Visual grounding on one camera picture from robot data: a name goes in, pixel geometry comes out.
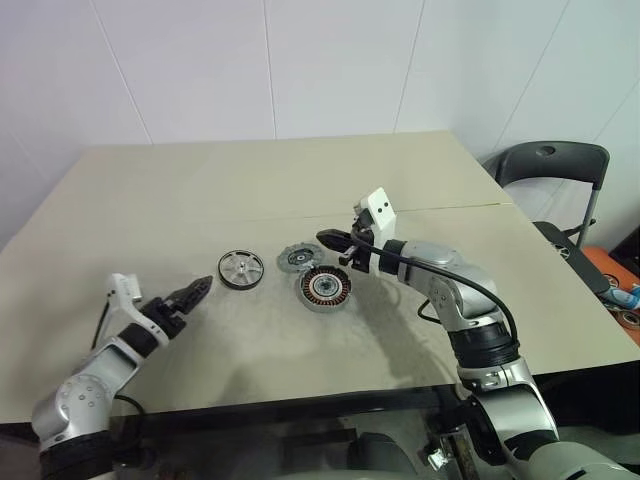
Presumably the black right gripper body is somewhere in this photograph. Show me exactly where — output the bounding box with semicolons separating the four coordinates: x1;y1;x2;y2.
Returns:
350;209;381;274

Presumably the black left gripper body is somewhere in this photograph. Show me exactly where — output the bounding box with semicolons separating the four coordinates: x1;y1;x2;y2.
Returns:
141;295;190;342

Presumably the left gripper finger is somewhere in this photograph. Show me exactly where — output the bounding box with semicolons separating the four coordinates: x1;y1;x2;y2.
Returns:
172;282;214;316
164;275;215;307

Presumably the grey motor housing lid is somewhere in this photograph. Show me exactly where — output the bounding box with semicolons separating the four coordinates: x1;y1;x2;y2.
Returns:
277;242;329;275

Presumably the silver spoked rotor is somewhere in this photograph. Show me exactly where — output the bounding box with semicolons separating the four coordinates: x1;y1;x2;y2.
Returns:
217;248;265;290

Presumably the white crumpled item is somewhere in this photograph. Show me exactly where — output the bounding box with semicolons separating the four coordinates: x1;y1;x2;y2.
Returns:
423;443;450;469

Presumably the orange box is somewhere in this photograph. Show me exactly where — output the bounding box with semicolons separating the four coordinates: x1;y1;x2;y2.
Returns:
582;244;640;346

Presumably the blue and white object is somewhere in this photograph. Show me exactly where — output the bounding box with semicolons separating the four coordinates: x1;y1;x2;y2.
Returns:
599;284;640;309

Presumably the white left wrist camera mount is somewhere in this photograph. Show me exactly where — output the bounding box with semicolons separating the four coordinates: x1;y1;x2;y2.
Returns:
103;272;171;347

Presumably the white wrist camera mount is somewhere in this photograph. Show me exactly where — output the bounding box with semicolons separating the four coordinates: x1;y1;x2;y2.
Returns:
352;187;400;275
103;272;171;347

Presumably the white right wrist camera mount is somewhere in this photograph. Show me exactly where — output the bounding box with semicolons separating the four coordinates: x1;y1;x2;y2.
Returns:
352;187;400;275

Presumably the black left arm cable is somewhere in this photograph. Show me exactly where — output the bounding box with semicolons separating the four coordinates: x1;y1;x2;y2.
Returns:
89;299;146;417

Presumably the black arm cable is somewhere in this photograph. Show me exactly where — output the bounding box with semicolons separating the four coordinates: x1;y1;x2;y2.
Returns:
349;239;521;351
89;299;146;417

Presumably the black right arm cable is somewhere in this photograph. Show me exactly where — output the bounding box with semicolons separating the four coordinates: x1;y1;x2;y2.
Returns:
349;239;521;351

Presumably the black table frame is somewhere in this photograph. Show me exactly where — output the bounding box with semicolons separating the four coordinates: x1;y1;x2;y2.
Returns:
0;382;481;480

